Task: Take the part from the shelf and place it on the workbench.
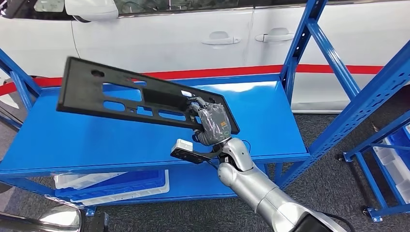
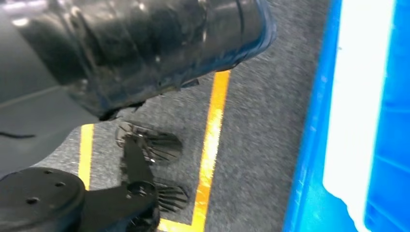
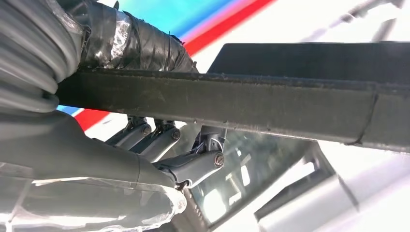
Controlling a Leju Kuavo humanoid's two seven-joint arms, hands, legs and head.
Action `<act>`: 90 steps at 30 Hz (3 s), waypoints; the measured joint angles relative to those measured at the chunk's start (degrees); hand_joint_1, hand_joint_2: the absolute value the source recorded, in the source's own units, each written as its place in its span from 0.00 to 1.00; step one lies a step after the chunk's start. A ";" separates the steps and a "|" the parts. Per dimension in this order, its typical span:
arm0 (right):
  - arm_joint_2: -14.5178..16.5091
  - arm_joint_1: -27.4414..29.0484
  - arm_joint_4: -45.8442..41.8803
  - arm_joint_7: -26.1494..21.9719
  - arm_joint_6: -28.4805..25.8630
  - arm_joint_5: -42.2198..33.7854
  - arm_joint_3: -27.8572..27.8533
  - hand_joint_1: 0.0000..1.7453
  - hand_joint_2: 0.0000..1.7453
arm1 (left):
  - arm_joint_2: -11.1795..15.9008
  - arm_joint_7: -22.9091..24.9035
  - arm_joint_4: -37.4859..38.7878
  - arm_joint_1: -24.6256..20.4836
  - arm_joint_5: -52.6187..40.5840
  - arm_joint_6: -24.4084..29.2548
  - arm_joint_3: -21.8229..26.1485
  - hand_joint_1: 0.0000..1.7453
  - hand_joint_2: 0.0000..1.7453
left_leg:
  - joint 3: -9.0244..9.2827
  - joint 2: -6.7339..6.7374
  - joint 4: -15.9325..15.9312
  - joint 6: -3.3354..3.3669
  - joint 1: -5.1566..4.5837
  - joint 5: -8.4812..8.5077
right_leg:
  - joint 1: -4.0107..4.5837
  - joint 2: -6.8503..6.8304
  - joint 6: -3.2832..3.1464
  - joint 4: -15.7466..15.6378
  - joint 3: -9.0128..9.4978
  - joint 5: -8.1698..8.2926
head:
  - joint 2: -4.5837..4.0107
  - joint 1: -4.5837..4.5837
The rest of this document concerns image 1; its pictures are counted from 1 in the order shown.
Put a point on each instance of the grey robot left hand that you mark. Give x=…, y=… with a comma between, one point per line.
x=97, y=224

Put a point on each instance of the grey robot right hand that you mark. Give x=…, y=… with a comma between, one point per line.
x=214, y=125

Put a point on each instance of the black plastic frame part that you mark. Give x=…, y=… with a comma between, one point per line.
x=80, y=93

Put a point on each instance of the blue metal shelf rack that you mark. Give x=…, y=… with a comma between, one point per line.
x=368, y=179
x=64, y=144

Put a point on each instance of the red barrier belt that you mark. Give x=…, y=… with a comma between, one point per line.
x=256, y=69

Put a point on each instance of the white car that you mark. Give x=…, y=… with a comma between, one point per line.
x=144, y=41

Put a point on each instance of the white car side mirror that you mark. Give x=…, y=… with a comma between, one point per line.
x=91, y=9

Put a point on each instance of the chrome stanchion post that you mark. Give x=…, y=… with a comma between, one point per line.
x=61, y=217

